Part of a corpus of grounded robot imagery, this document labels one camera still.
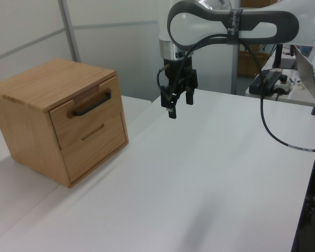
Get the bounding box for brown wooden board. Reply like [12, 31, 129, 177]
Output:
[237, 43, 270, 78]

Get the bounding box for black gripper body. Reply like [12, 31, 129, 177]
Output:
[162, 58, 199, 94]

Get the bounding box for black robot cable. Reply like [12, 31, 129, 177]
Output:
[156, 33, 315, 153]

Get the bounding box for black controller box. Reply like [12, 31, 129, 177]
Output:
[248, 70, 282, 95]

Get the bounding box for black monitor stand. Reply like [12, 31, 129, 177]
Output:
[271, 44, 298, 70]

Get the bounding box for black metal drawer handle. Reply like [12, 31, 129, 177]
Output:
[72, 88, 112, 117]

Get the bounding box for black velcro cable strap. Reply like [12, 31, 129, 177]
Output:
[226, 8, 244, 46]

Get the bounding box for wooden drawer with handle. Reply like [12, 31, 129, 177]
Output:
[49, 76, 129, 152]

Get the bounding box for silver open laptop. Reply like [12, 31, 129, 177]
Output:
[293, 44, 315, 102]

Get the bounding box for handleless wooden drawer front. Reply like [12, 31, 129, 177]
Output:
[60, 140, 130, 185]

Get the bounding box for wooden drawer cabinet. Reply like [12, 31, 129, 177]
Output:
[0, 58, 130, 188]

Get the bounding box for scissors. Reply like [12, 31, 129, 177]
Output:
[289, 77, 306, 90]

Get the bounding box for grey partition post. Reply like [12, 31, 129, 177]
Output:
[58, 0, 80, 63]

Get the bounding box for emergency stop button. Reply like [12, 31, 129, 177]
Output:
[274, 75, 292, 96]

